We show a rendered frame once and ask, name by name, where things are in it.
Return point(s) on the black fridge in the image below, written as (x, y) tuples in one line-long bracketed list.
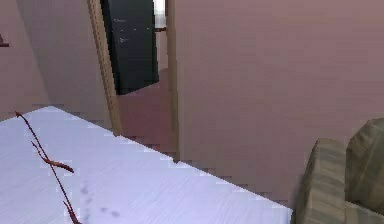
[(133, 50)]

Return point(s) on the white table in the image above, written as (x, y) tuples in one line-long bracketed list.
[(140, 186)]

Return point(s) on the brown bare twig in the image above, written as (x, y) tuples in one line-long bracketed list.
[(50, 162)]

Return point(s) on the olive striped armchair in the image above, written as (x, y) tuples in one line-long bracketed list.
[(330, 180)]

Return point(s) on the dark brown wall shelf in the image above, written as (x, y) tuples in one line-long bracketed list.
[(2, 43)]

